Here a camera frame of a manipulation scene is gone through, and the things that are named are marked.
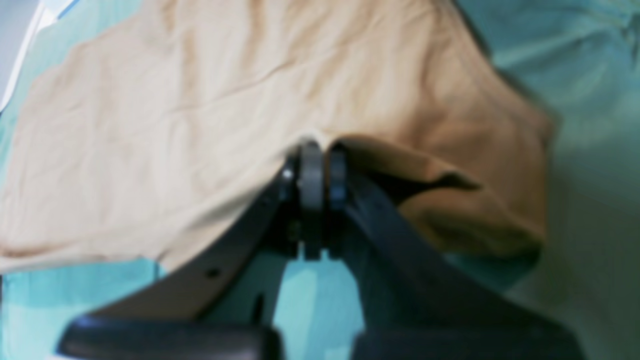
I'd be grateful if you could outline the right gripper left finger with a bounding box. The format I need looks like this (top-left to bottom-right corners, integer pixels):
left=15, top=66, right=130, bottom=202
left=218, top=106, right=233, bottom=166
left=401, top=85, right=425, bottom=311
left=57, top=142, right=325, bottom=360

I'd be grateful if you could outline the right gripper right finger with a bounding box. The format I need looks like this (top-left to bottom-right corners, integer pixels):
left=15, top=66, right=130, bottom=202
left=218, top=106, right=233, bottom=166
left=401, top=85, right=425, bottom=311
left=326, top=145, right=585, bottom=360

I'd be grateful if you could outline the tan orange T-shirt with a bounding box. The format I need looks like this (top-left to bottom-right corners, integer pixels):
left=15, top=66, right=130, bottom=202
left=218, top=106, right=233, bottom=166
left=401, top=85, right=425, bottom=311
left=1, top=0, right=552, bottom=273

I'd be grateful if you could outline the sage green table cloth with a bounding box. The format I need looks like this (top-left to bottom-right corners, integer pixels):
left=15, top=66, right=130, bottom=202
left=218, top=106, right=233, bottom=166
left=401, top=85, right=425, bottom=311
left=1, top=0, right=640, bottom=360

